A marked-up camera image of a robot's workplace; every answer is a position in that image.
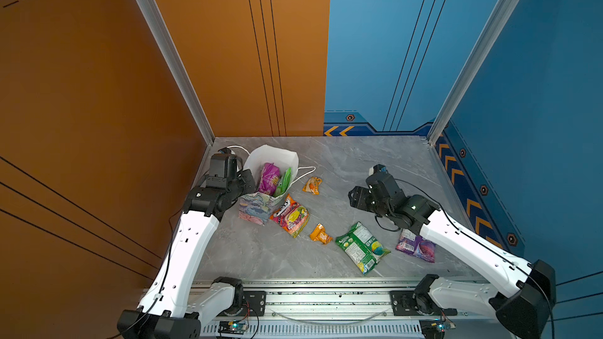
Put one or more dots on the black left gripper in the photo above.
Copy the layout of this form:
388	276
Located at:
245	174

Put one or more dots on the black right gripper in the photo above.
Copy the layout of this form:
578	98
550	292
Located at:
358	196

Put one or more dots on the purple grape candy bag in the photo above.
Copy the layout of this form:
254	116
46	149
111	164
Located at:
269	179

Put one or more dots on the white paper bag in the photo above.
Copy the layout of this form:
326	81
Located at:
257	207

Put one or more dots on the purple white snack bag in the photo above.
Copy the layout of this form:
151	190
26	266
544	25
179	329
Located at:
416	246

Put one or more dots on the large green chips bag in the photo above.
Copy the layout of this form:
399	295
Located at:
283	184

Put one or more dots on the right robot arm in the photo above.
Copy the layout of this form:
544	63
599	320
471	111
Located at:
471	254

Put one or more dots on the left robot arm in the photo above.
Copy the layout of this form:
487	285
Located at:
188	254

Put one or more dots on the green pea snack bag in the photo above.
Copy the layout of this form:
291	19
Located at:
362	247

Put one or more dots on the colourful skittles candy bag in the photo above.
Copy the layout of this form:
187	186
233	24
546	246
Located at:
291	216

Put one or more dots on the small orange snack packet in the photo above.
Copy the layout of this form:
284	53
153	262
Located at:
313	185

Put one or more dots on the orange wrapped snack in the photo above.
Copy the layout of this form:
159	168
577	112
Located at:
319	235

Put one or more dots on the right circuit board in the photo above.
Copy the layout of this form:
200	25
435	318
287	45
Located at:
436	329

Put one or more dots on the circuit board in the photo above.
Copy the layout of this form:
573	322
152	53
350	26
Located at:
436	329
233	328

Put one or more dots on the left circuit board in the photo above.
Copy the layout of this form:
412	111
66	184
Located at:
233	328

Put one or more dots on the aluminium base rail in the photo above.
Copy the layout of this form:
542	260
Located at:
337	301

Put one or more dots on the aluminium corner post left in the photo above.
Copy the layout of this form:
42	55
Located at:
160	32

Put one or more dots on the aluminium corner post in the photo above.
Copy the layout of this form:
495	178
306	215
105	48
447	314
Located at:
496	22
160	32

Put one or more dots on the aluminium corner post right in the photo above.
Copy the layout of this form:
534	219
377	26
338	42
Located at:
496	22

